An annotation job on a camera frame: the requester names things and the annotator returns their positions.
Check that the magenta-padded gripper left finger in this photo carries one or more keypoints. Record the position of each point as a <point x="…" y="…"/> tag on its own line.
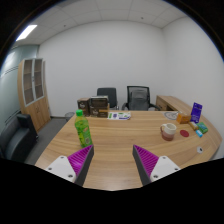
<point x="63" y="166"/>

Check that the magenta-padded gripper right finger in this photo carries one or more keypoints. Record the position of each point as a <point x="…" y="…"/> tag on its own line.
<point x="162" y="166"/>

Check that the green drink bottle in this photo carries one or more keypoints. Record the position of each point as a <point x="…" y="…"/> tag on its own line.
<point x="83" y="131"/>

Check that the white and brown mug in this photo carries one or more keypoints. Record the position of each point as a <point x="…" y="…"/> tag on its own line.
<point x="168" y="130"/>

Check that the small white round disc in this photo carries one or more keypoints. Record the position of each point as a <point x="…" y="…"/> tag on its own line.
<point x="200" y="149"/>

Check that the small blue packet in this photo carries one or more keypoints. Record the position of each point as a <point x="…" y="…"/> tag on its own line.
<point x="199" y="133"/>

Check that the grey waste bin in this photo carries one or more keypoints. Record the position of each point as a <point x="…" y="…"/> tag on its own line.
<point x="69" y="115"/>

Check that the small tan box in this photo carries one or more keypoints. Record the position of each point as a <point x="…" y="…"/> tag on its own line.
<point x="193" y="125"/>

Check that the white round-printed paper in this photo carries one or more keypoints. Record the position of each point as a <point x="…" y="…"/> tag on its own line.
<point x="171" y="115"/>

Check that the orange brown box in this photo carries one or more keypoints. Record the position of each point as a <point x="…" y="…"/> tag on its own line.
<point x="183" y="118"/>

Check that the black leather armchair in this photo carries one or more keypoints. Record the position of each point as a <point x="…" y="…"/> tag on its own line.
<point x="16" y="138"/>

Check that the purple standing pouch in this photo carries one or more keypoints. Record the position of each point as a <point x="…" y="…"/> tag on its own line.
<point x="196" y="112"/>

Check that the wooden side desk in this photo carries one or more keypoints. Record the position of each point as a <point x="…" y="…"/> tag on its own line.
<point x="171" y="102"/>

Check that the wooden cabinet with glass doors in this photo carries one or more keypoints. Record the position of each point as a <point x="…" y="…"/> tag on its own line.
<point x="36" y="106"/>

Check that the white printed leaflet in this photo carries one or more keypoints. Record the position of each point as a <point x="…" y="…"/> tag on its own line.
<point x="119" y="116"/>

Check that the large dark brown box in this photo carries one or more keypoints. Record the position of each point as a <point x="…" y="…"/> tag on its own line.
<point x="99" y="105"/>

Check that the black padded office chair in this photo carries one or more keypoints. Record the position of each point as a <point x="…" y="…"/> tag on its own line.
<point x="108" y="93"/>

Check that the rectangular ceiling light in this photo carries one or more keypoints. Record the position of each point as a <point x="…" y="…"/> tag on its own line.
<point x="26" y="32"/>

